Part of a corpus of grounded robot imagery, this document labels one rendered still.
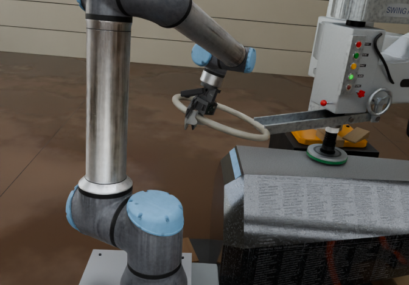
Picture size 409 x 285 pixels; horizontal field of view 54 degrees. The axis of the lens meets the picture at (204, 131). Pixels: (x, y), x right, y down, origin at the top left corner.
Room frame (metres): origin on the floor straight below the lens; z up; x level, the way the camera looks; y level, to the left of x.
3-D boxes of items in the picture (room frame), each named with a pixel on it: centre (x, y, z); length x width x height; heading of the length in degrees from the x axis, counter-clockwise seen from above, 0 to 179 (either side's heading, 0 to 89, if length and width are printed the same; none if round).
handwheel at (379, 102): (1.97, -0.84, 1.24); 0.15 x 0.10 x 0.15; 113
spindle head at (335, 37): (2.06, -0.76, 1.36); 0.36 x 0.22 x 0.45; 113
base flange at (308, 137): (2.78, -0.87, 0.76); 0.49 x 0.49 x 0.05; 6
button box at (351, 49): (1.90, -0.66, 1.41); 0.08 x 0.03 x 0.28; 113
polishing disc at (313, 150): (2.03, -0.68, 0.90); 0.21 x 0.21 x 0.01
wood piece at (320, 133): (2.52, -0.85, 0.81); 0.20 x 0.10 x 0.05; 14
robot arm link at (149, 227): (0.91, 0.12, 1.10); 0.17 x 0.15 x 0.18; 63
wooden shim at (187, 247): (2.20, 0.05, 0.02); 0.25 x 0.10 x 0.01; 20
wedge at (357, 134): (2.63, -1.06, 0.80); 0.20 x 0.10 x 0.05; 135
